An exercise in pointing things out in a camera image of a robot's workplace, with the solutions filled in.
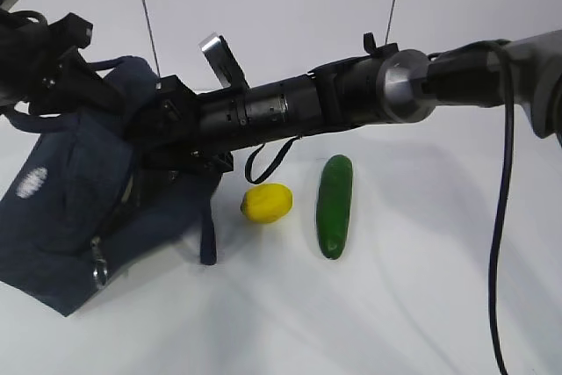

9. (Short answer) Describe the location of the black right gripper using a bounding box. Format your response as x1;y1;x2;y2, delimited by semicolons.
124;76;233;173

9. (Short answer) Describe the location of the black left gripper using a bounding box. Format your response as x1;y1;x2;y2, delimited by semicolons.
26;13;124;114

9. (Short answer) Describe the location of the yellow lemon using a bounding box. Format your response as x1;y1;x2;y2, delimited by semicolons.
241;184;293;224

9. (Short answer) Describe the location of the navy blue lunch bag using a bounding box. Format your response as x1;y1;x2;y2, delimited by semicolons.
1;56;220;315

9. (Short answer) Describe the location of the green cucumber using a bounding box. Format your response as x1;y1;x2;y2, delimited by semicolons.
315;155;353;260

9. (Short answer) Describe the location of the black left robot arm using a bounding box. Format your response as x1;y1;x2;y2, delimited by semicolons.
1;11;125;115

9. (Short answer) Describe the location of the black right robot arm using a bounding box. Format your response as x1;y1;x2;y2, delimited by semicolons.
126;31;561;171

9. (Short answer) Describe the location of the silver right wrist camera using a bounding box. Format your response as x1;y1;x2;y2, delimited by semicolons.
199;32;249;89

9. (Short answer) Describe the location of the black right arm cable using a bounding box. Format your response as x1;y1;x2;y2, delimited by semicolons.
480;40;515;375

